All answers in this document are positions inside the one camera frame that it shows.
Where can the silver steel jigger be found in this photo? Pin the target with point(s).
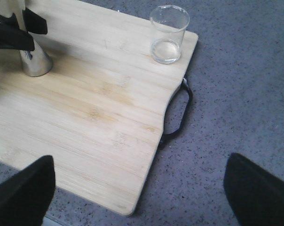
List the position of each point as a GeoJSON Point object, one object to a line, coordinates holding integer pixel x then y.
{"type": "Point", "coordinates": [35, 63]}

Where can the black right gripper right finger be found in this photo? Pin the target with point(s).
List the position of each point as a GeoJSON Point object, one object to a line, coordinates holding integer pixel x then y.
{"type": "Point", "coordinates": [255, 195]}

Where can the wooden cutting board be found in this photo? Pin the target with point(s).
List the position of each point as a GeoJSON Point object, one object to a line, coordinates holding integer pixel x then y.
{"type": "Point", "coordinates": [99, 112]}

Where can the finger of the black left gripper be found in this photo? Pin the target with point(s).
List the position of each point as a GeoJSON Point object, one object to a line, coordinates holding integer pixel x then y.
{"type": "Point", "coordinates": [12, 37]}
{"type": "Point", "coordinates": [34, 23]}

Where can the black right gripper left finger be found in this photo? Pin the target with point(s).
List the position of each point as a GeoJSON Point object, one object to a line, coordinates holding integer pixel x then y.
{"type": "Point", "coordinates": [26, 196]}

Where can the black cutting board handle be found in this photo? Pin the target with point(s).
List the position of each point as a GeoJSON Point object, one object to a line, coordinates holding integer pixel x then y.
{"type": "Point", "coordinates": [166, 137]}

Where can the clear glass beaker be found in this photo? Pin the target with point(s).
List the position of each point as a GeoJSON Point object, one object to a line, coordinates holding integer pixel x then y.
{"type": "Point", "coordinates": [168, 26]}

